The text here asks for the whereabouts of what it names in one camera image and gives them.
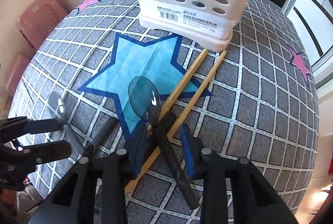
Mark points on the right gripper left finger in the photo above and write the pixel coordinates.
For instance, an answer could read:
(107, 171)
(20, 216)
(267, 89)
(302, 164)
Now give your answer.
(135, 146)

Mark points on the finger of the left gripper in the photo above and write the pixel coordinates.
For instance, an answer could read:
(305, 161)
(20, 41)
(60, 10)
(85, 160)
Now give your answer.
(51, 151)
(12, 128)

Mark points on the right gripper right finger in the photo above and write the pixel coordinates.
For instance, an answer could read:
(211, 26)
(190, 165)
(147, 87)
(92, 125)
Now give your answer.
(192, 147)

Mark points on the wooden chopstick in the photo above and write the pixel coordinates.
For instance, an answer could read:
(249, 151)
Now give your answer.
(182, 83)
(130, 187)

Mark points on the black handled steel spoon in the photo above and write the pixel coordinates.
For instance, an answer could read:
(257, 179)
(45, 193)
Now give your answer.
(146, 103)

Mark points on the pink plastic stool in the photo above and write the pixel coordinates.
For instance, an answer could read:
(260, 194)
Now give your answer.
(15, 72)
(39, 20)

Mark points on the small pink paper star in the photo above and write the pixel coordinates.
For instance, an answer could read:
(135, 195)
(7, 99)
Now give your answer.
(83, 5)

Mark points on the white refrigerator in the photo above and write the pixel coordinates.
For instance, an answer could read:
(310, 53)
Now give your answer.
(312, 20)

